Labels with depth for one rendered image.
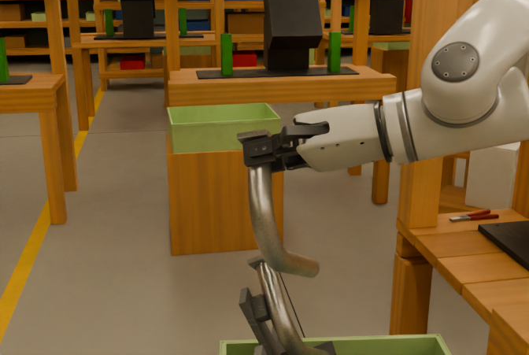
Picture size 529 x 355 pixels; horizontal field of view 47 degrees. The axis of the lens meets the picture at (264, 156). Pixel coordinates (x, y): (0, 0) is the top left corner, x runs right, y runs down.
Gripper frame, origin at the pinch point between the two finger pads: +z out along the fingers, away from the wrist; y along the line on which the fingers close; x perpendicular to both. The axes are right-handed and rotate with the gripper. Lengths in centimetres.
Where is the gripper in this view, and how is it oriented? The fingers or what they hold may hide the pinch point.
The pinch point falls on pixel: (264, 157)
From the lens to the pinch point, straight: 77.7
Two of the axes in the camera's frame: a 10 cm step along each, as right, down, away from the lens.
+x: 0.8, 9.3, -3.6
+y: -3.4, -3.1, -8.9
